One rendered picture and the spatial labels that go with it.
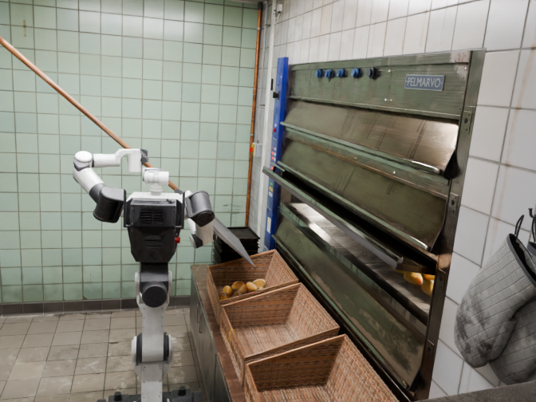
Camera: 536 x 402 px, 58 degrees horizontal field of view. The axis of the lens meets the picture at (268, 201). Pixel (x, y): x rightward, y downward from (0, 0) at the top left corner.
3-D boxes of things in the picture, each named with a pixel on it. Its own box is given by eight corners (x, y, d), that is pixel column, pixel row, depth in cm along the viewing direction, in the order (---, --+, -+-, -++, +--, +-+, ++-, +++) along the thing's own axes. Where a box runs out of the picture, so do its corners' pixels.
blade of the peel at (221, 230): (210, 229, 270) (213, 226, 270) (199, 206, 322) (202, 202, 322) (255, 267, 282) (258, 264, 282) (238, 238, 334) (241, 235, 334)
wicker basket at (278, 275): (273, 285, 348) (276, 248, 342) (296, 322, 295) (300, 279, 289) (205, 287, 336) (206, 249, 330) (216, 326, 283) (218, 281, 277)
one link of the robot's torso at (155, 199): (189, 270, 226) (192, 195, 218) (112, 270, 220) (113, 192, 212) (189, 250, 254) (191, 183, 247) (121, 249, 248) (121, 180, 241)
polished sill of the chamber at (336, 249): (288, 207, 341) (288, 202, 340) (439, 335, 172) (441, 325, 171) (279, 207, 339) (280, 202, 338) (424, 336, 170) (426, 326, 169)
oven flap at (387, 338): (276, 238, 343) (288, 212, 341) (413, 391, 175) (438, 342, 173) (270, 236, 342) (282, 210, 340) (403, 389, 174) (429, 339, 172)
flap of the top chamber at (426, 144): (285, 127, 325) (297, 98, 323) (446, 179, 158) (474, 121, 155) (279, 124, 324) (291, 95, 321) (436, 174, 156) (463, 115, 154)
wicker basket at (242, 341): (297, 324, 293) (301, 281, 287) (336, 378, 240) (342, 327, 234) (218, 329, 279) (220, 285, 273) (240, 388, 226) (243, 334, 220)
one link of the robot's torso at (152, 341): (170, 365, 243) (172, 274, 238) (133, 368, 239) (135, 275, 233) (168, 352, 258) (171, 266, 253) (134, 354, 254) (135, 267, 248)
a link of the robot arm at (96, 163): (112, 163, 258) (72, 164, 250) (113, 148, 252) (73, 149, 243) (115, 177, 252) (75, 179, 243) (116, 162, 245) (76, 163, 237)
